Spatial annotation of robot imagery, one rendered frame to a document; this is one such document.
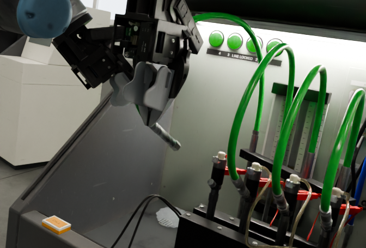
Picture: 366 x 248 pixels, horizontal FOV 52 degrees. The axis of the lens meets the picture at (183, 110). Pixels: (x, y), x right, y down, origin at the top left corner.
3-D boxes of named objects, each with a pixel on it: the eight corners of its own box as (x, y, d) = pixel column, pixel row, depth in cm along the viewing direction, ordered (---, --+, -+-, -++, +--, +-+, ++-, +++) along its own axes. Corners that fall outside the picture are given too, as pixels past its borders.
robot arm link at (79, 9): (71, -2, 73) (78, -14, 66) (86, 18, 74) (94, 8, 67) (39, 19, 71) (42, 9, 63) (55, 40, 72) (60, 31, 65)
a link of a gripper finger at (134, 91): (111, 124, 53) (120, 58, 51) (136, 120, 58) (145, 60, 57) (128, 129, 52) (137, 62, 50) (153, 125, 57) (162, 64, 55)
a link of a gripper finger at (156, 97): (128, 129, 52) (138, 62, 50) (153, 125, 57) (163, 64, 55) (146, 135, 50) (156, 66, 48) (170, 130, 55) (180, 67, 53)
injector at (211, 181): (191, 249, 83) (207, 158, 80) (201, 241, 87) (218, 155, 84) (202, 254, 82) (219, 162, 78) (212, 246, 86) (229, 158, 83)
